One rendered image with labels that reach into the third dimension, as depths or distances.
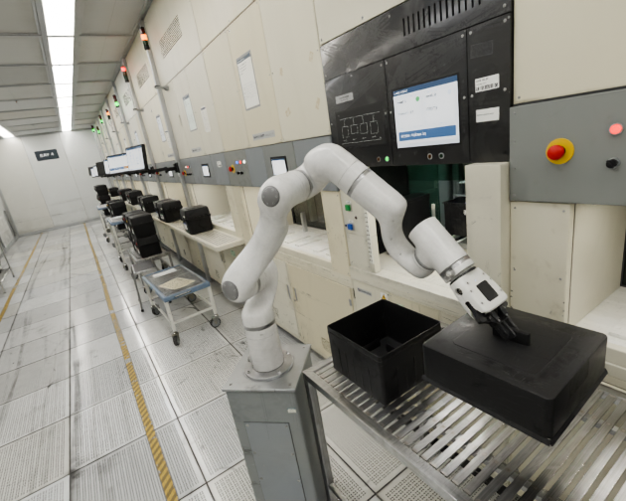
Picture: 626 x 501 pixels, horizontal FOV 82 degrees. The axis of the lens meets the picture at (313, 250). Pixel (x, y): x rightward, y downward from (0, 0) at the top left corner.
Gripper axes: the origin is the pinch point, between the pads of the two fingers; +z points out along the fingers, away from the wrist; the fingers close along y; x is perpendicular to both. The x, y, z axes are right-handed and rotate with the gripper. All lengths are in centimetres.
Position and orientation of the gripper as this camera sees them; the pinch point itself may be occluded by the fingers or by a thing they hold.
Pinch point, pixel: (507, 328)
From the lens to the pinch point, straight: 96.2
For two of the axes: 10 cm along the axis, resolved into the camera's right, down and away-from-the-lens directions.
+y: 7.9, -3.0, 5.3
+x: -3.1, 5.6, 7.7
